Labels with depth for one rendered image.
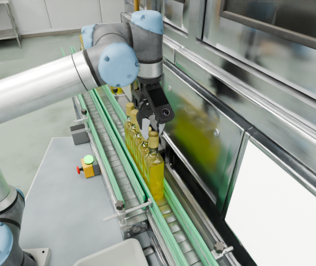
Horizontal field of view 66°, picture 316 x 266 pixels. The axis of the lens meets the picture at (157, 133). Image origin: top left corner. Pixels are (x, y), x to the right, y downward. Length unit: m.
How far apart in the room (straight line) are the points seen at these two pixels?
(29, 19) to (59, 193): 5.63
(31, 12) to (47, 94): 6.08
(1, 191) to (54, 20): 5.91
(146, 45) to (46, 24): 6.03
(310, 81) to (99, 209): 0.91
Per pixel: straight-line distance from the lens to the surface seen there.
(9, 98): 0.51
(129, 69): 0.46
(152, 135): 0.75
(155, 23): 0.60
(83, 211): 1.13
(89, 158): 1.19
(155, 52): 0.62
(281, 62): 0.54
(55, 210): 1.17
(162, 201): 0.95
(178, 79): 0.79
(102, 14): 6.73
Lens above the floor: 1.64
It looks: 37 degrees down
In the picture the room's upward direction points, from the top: straight up
